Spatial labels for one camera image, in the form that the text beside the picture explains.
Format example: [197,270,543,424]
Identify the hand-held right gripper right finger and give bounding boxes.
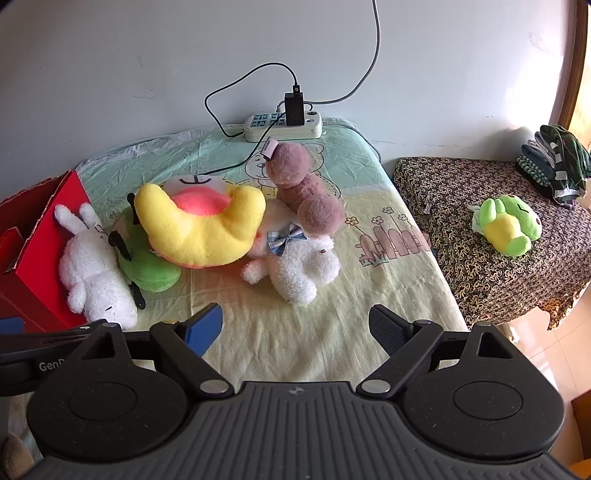
[358,305,525,398]

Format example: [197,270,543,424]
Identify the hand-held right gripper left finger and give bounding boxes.
[76,303,235,398]

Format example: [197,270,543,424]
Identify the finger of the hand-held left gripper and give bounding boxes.
[0,316,99,354]

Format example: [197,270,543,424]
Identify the green plush with black antennae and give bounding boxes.
[107,193,182,311]

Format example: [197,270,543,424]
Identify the red cardboard box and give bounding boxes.
[0,170,100,333]

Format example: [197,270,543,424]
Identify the white rabbit plush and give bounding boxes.
[54,202,139,330]

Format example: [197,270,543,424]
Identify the yellow plush with pink belly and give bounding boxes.
[139,174,267,269]

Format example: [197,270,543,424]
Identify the white plush with plaid bow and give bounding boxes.
[240,200,341,305]

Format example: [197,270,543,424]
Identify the brown plush toy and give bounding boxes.
[262,137,347,238]

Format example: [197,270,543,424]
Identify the beige fuzzy object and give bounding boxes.
[0,431,33,480]

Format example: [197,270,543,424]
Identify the side table with patterned cloth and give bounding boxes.
[392,157,591,330]

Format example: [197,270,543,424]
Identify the small green frog plush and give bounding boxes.
[471,195,540,258]

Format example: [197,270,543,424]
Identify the clear plastic sheet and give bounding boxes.
[76,124,220,178]

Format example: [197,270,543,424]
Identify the white power strip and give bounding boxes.
[243,110,324,142]

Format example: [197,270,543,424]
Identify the brown wooden furniture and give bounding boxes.
[570,392,591,476]

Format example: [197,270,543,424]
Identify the pile of folded clothes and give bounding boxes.
[515,124,591,207]

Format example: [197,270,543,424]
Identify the black charger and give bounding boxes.
[283,84,307,127]

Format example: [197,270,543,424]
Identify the black cable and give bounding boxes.
[204,64,301,178]

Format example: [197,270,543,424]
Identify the grey cable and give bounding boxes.
[305,0,382,104]

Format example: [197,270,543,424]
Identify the wooden window frame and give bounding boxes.
[549,0,591,153]

